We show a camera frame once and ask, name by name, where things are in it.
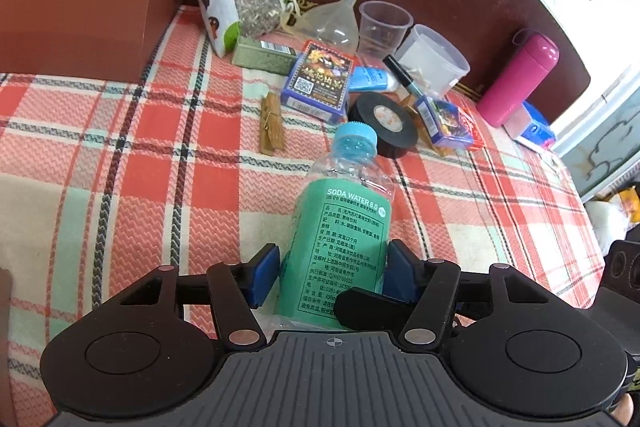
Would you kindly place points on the clear measuring cup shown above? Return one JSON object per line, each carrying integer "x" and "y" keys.
{"x": 385, "y": 29}

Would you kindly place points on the clear plastic tub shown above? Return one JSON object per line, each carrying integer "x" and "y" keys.
{"x": 432, "y": 59}

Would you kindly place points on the clear plastic funnel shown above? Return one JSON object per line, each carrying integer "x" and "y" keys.
{"x": 330, "y": 22}

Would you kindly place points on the red plaid blanket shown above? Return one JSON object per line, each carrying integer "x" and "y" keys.
{"x": 125, "y": 187}

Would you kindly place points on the black marker pen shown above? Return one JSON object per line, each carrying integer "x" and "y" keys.
{"x": 402, "y": 74}

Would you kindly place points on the yellow packet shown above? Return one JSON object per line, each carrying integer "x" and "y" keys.
{"x": 631, "y": 204}

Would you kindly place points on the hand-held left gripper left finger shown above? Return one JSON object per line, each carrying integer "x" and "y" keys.
{"x": 262, "y": 277}

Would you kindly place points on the blue and white tube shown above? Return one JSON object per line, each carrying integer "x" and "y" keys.
{"x": 370, "y": 79}

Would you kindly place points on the dark illustrated card box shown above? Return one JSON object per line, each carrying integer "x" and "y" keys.
{"x": 317, "y": 82}

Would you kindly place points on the brown cardboard box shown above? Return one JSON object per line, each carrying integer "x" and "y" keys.
{"x": 85, "y": 2}

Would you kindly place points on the green label water bottle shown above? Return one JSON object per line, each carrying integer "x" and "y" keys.
{"x": 335, "y": 237}

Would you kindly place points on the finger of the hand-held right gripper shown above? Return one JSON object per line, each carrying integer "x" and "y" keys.
{"x": 370, "y": 304}

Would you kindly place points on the blue illustrated card box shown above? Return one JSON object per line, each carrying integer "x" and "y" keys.
{"x": 445, "y": 122}

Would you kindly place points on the dried herb sachet bag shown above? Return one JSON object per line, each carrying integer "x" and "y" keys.
{"x": 245, "y": 12}

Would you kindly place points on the black electrical tape roll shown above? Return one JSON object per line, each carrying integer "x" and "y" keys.
{"x": 382, "y": 124}

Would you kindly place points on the small green box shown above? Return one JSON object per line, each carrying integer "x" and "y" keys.
{"x": 262, "y": 54}

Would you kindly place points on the pink thermos bottle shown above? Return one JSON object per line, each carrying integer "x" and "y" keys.
{"x": 517, "y": 79}

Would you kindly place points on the white plastic bag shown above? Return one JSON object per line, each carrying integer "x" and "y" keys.
{"x": 605, "y": 222}

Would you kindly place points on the blue tissue pack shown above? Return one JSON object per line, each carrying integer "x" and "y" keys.
{"x": 535, "y": 129}

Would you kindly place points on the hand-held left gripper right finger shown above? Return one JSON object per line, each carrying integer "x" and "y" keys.
{"x": 402, "y": 272}

